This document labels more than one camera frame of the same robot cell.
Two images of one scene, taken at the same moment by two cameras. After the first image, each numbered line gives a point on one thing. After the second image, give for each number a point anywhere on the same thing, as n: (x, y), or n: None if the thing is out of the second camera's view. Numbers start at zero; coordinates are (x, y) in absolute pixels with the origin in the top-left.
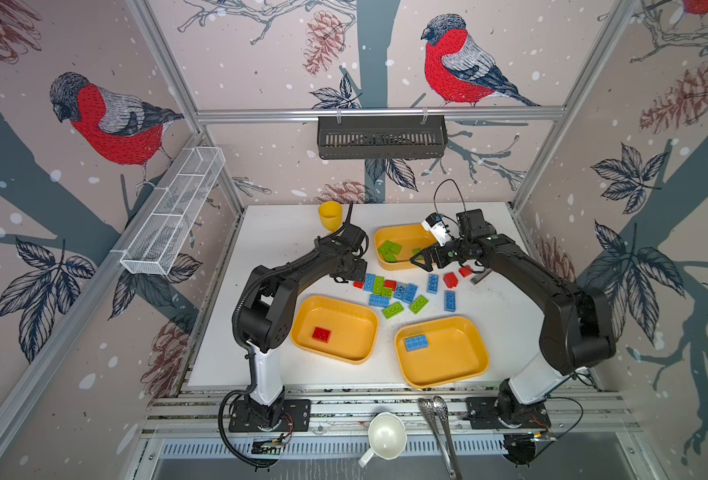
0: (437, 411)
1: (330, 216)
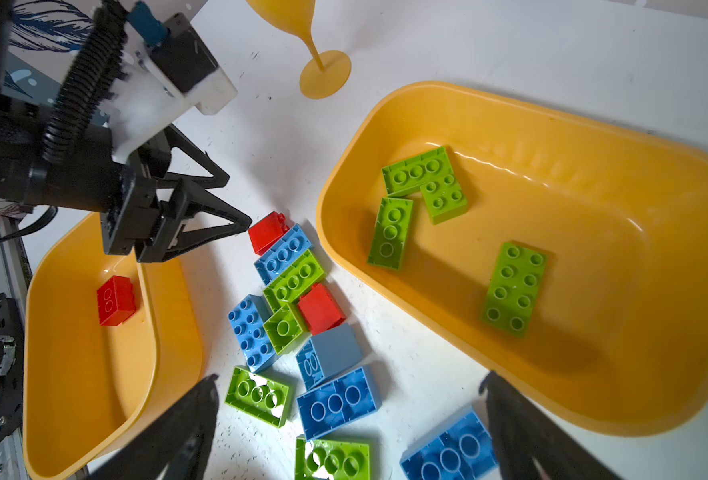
0: None
1: (330, 69)
